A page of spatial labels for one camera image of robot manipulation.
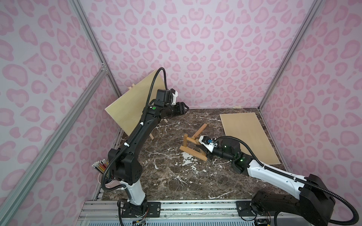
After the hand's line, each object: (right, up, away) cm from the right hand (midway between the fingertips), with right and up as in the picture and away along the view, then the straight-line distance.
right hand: (198, 143), depth 76 cm
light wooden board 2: (+40, +8, +31) cm, 51 cm away
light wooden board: (-40, +18, +2) cm, 44 cm away
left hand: (-6, +19, +4) cm, 20 cm away
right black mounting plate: (+23, -34, -3) cm, 41 cm away
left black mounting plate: (-26, -34, -3) cm, 42 cm away
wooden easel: (-39, +32, +9) cm, 51 cm away
